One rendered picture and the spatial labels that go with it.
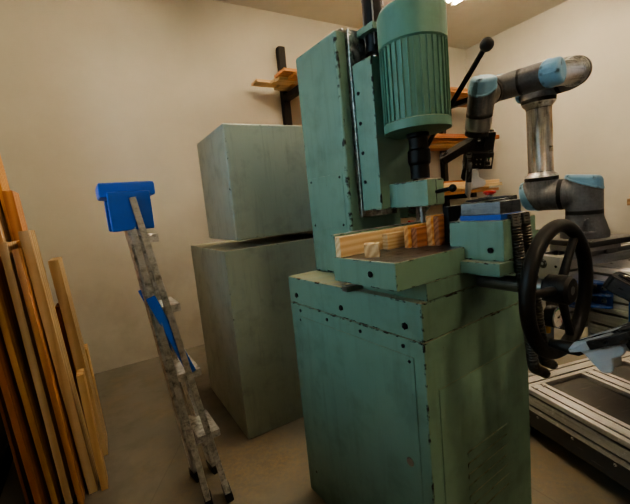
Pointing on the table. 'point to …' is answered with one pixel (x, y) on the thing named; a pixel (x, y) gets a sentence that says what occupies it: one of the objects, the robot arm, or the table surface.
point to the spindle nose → (419, 155)
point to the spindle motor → (414, 67)
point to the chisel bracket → (417, 193)
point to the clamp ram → (450, 218)
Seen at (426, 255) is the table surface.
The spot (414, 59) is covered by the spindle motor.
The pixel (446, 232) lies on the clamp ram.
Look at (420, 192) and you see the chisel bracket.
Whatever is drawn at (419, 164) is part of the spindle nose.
